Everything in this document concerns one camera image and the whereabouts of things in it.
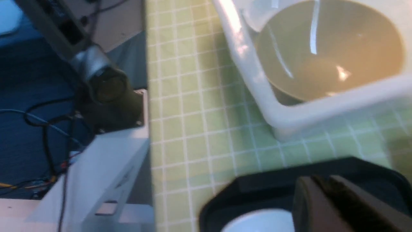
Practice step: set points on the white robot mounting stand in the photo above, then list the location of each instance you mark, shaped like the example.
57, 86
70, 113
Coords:
93, 195

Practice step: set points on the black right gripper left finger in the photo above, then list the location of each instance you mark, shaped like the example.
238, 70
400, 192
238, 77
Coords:
313, 211

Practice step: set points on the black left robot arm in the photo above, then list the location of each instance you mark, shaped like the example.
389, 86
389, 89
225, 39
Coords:
116, 105

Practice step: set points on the beige noodle bowl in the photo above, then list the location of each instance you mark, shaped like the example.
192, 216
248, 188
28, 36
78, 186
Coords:
319, 48

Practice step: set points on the large white plastic tub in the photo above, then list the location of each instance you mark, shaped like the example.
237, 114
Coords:
242, 20

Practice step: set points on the white square dish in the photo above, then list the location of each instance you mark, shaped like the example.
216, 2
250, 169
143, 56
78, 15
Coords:
263, 220

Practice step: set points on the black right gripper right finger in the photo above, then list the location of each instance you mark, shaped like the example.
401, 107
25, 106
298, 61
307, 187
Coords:
361, 210

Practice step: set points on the green checked tablecloth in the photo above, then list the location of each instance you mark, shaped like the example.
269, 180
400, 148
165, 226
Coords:
206, 129

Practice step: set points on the black serving tray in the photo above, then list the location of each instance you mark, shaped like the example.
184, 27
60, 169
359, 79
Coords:
275, 189

